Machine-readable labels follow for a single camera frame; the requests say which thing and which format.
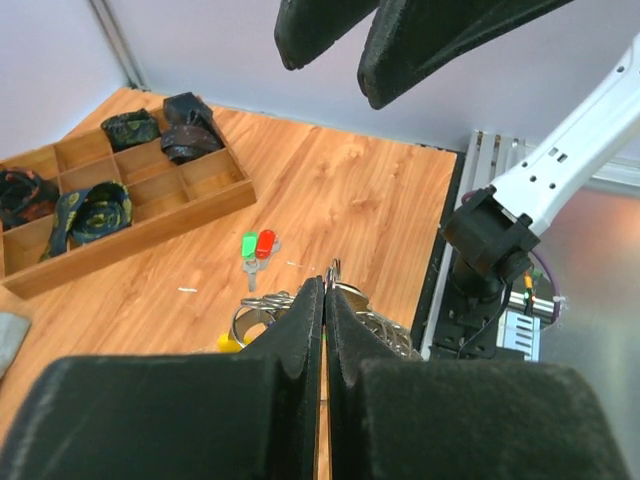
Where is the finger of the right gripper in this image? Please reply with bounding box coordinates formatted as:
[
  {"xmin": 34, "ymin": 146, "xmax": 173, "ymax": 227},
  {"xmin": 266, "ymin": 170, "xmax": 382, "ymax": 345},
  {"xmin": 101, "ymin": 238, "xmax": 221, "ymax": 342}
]
[
  {"xmin": 274, "ymin": 0, "xmax": 379, "ymax": 70},
  {"xmin": 357, "ymin": 0, "xmax": 566, "ymax": 110}
]

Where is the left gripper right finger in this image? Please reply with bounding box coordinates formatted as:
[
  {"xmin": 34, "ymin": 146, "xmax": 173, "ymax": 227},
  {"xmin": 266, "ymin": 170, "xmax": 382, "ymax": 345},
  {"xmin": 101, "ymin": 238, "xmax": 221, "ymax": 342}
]
[{"xmin": 325, "ymin": 288, "xmax": 629, "ymax": 479}]

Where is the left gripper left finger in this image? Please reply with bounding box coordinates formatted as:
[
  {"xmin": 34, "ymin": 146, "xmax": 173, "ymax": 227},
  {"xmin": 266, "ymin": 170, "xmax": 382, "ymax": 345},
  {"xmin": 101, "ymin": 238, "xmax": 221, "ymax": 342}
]
[{"xmin": 1, "ymin": 277, "xmax": 325, "ymax": 479}]

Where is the red capped key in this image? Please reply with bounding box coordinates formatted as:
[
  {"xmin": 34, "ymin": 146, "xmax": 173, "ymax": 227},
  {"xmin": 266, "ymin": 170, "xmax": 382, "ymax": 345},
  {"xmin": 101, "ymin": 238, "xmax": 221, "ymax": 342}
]
[{"xmin": 255, "ymin": 230, "xmax": 281, "ymax": 267}]

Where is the green capped key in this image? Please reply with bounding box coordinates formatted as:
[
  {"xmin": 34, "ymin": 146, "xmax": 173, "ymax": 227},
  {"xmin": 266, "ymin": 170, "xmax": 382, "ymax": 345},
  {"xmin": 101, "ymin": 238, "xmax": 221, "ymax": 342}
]
[{"xmin": 241, "ymin": 232, "xmax": 261, "ymax": 292}]

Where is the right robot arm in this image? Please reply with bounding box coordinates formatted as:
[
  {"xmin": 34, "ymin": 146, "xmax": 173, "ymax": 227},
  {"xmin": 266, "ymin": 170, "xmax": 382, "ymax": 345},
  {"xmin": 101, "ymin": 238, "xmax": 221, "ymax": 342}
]
[{"xmin": 274, "ymin": 1, "xmax": 639, "ymax": 297}]

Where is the rolled dark tie lower right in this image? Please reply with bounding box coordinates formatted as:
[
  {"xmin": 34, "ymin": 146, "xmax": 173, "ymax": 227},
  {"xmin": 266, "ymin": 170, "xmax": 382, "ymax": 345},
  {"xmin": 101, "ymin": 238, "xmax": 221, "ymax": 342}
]
[{"xmin": 161, "ymin": 92, "xmax": 225, "ymax": 165}]

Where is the rolled dark tie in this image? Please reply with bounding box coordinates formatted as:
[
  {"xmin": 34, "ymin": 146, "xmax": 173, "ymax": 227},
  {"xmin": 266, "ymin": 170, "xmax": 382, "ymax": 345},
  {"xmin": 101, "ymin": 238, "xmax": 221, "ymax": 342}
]
[
  {"xmin": 100, "ymin": 109, "xmax": 161, "ymax": 153},
  {"xmin": 161, "ymin": 92, "xmax": 225, "ymax": 165},
  {"xmin": 39, "ymin": 181, "xmax": 133, "ymax": 262},
  {"xmin": 1, "ymin": 167, "xmax": 60, "ymax": 231}
]

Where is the wooden compartment tray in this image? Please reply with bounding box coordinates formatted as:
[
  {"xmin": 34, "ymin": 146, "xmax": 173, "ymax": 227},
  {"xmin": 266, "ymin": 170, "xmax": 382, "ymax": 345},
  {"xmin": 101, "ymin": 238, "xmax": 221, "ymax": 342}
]
[{"xmin": 0, "ymin": 95, "xmax": 258, "ymax": 301}]

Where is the folded grey cloth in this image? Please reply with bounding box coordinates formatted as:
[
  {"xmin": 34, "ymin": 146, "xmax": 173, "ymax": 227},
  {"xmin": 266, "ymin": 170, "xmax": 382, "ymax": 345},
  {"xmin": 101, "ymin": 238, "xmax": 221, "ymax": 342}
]
[{"xmin": 0, "ymin": 312, "xmax": 31, "ymax": 378}]

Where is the rolled dark tie centre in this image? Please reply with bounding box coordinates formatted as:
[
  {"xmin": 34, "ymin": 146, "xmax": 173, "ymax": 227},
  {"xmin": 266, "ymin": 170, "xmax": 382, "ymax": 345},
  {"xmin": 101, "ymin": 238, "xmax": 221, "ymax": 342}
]
[{"xmin": 39, "ymin": 181, "xmax": 133, "ymax": 262}]

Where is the rolled dark tie top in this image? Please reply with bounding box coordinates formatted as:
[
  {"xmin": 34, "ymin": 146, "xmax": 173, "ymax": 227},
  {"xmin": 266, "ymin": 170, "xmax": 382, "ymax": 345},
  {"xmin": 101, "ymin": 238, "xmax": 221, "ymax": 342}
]
[{"xmin": 1, "ymin": 167, "xmax": 60, "ymax": 231}]

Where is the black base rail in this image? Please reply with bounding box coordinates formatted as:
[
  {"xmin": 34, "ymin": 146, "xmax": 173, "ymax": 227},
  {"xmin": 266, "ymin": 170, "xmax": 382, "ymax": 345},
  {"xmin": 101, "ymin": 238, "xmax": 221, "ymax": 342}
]
[{"xmin": 410, "ymin": 151, "xmax": 469, "ymax": 361}]

